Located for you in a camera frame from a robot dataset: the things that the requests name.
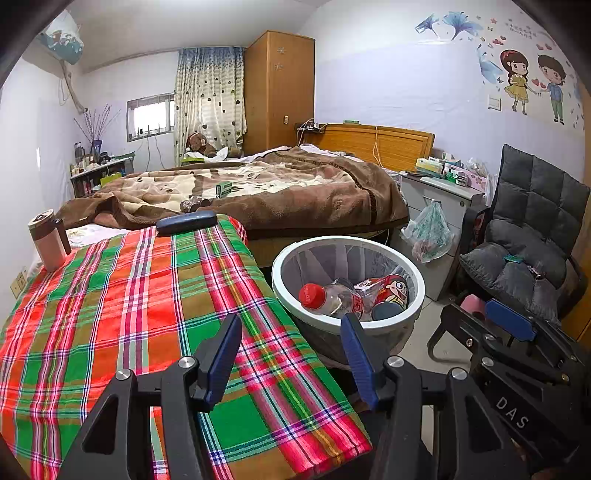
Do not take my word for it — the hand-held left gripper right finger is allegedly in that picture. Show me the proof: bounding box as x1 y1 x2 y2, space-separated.
340 313 518 480

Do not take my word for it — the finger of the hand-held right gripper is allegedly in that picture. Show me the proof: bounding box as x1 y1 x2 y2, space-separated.
438 302 497 365
486 299 539 343

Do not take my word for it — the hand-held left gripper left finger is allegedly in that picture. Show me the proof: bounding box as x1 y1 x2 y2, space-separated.
58 314 243 480

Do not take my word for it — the cartoon boy face can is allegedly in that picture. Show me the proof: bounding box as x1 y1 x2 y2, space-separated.
372 274 411 321

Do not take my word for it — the clear red label plastic bottle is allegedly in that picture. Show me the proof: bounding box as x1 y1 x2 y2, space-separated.
299 278 370 319

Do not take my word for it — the white mesh trash bin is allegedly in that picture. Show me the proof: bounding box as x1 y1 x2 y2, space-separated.
271 235 426 370

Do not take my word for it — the pink slipper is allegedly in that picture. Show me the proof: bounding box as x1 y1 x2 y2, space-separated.
460 294 485 321

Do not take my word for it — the plaid red green tablecloth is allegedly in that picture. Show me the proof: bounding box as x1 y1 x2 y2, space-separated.
0 215 372 480

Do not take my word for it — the white nightstand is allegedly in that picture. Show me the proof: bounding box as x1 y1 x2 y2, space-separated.
399 171 485 301

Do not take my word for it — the grey padded chair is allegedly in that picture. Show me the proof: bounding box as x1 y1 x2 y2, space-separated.
427 144 591 365

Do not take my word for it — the dark blue glasses case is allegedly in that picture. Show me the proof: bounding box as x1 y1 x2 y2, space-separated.
156 210 218 234

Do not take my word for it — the pile of small boxes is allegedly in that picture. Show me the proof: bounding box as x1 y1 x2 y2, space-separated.
416 154 490 188

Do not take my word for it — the brown printed blanket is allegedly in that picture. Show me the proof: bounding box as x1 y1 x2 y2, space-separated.
55 147 409 241

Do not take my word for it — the white bed sheet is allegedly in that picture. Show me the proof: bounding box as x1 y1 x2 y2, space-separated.
65 224 139 250

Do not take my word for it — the wooden bed headboard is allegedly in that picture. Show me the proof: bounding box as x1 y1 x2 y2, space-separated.
318 122 435 174

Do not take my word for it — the brown teddy bear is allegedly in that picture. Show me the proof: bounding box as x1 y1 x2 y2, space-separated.
185 132 218 160

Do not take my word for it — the cluttered small shelf desk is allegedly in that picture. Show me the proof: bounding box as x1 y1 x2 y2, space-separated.
69 154 134 199

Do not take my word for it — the vase with purple branches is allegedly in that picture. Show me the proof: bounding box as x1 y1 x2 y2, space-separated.
74 104 121 162

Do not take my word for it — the barred window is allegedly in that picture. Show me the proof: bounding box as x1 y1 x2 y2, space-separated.
126 92 176 143

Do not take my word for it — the patterned window curtain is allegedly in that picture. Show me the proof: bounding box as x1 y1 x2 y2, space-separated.
174 46 245 160

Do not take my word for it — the wooden wardrobe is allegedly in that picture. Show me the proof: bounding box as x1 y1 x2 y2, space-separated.
244 30 316 155

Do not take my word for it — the air conditioner pipe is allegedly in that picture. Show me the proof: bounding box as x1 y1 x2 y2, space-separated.
60 65 88 114

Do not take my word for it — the cartoon couple wall sticker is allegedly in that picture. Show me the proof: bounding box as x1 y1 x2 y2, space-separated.
416 11 583 134

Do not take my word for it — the wall air conditioner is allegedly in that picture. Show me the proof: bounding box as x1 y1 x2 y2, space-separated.
37 11 86 65

